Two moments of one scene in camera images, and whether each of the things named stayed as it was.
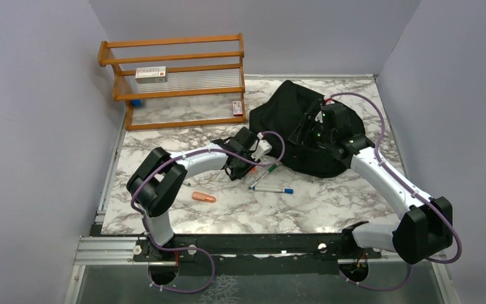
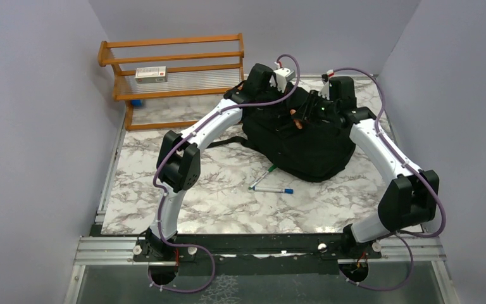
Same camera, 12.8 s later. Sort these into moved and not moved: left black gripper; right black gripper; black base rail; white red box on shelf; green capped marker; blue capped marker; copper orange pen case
Moved: left black gripper; right black gripper; copper orange pen case
Not moved: black base rail; white red box on shelf; green capped marker; blue capped marker
